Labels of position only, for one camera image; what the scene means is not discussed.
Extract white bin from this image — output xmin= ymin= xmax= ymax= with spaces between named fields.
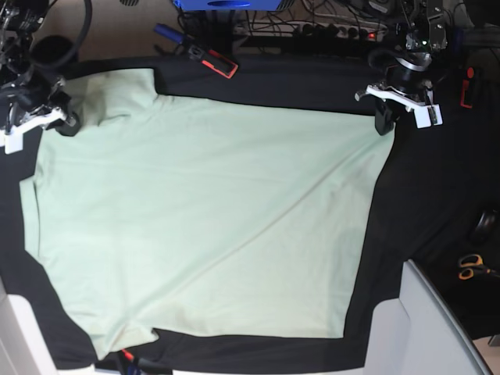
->
xmin=1 ymin=282 xmax=58 ymax=375
xmin=362 ymin=261 xmax=491 ymax=375

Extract orange black bracket right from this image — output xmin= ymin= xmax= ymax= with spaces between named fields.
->
xmin=460 ymin=66 xmax=475 ymax=109

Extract white bin left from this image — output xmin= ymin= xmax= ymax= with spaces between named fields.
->
xmin=1 ymin=282 xmax=58 ymax=375

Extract blue handle tool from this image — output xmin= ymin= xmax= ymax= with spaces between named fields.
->
xmin=153 ymin=23 xmax=185 ymax=45

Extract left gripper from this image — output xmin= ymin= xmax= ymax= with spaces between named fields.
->
xmin=374 ymin=56 xmax=433 ymax=136

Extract black table cloth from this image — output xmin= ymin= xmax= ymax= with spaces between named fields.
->
xmin=0 ymin=54 xmax=500 ymax=370

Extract light green T-shirt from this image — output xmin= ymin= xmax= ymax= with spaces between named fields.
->
xmin=20 ymin=69 xmax=394 ymax=356

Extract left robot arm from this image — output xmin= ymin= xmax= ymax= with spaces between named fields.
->
xmin=366 ymin=1 xmax=448 ymax=135

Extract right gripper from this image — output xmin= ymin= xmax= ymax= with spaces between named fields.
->
xmin=1 ymin=73 xmax=81 ymax=137

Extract white bin right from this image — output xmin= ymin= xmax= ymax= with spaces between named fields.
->
xmin=362 ymin=261 xmax=491 ymax=375

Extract orange black tool on table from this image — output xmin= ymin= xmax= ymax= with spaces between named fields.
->
xmin=187 ymin=45 xmax=238 ymax=79

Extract blue box at top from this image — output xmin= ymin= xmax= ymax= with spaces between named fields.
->
xmin=173 ymin=0 xmax=294 ymax=11

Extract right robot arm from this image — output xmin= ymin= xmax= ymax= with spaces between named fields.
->
xmin=1 ymin=1 xmax=93 ymax=137

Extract red blue tool bottom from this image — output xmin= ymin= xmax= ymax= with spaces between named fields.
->
xmin=116 ymin=350 xmax=173 ymax=375

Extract blue tube right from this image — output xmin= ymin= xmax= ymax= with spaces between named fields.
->
xmin=448 ymin=28 xmax=463 ymax=55

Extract white power strip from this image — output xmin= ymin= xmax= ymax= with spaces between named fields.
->
xmin=234 ymin=20 xmax=388 ymax=41

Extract orange handled scissors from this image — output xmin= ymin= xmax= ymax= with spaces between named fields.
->
xmin=458 ymin=254 xmax=499 ymax=280

